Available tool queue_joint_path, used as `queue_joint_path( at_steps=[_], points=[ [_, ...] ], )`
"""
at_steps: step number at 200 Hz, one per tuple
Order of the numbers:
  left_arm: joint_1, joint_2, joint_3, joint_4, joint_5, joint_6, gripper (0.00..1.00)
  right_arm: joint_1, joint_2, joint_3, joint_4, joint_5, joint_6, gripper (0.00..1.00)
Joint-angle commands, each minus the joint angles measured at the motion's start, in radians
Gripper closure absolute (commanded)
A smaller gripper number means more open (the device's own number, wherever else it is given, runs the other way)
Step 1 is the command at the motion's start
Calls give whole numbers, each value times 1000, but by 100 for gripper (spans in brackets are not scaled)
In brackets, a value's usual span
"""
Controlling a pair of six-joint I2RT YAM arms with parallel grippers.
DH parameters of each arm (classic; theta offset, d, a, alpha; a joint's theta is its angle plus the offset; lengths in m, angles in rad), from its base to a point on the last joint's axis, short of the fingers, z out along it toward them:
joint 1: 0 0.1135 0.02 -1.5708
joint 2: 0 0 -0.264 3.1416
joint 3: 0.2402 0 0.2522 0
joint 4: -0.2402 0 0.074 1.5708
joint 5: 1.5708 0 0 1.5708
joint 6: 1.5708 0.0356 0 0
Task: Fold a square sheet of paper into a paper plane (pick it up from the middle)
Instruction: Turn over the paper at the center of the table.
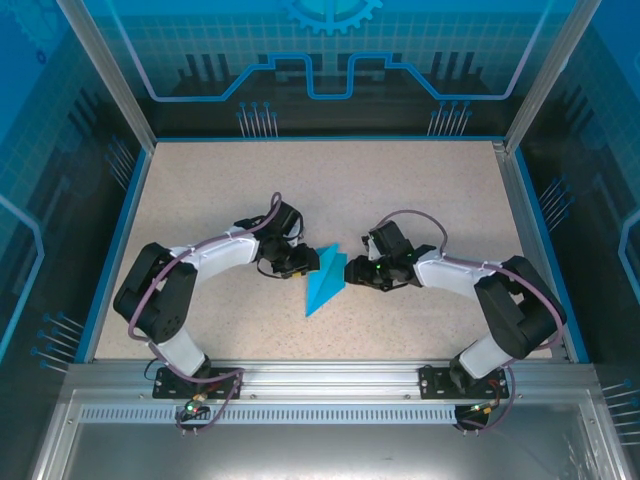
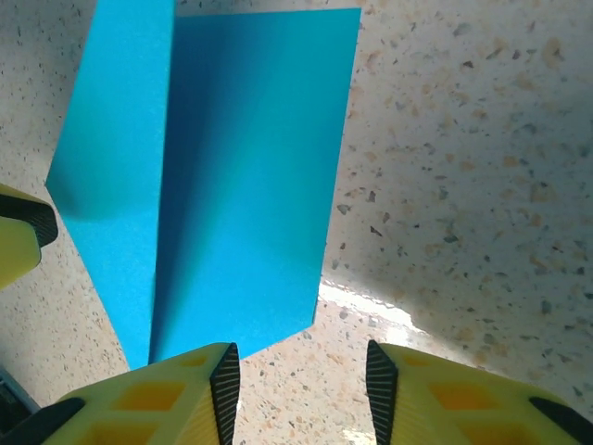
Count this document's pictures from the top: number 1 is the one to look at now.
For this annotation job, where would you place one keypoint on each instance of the aluminium mounting rail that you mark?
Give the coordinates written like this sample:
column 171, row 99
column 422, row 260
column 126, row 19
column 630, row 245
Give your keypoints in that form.
column 325, row 377

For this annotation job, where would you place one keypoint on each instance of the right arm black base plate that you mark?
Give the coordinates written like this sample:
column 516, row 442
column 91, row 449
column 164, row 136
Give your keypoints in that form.
column 432, row 382

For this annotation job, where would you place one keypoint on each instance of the aluminium side rail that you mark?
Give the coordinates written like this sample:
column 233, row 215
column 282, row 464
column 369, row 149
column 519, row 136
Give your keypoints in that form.
column 515, row 200

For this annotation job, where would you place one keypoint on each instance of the blue table edge strip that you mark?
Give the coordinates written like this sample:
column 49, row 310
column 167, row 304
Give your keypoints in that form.
column 117, row 250

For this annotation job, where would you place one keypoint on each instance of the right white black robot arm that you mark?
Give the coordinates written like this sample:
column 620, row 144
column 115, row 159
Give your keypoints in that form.
column 450, row 275

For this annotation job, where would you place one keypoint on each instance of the steel sheet panel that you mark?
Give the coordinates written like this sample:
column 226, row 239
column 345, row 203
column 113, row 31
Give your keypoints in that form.
column 325, row 450

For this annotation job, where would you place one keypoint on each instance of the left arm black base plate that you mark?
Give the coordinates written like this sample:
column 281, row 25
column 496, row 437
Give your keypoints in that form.
column 165, row 389

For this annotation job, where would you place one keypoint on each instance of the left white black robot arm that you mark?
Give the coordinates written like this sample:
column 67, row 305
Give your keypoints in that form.
column 225, row 255

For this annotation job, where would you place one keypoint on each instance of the aluminium frame post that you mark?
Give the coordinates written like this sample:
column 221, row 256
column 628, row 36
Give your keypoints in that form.
column 546, row 80
column 112, row 80

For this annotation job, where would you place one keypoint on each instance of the blue paper sheet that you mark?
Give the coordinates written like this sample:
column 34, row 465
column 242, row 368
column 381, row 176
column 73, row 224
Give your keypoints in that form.
column 322, row 285

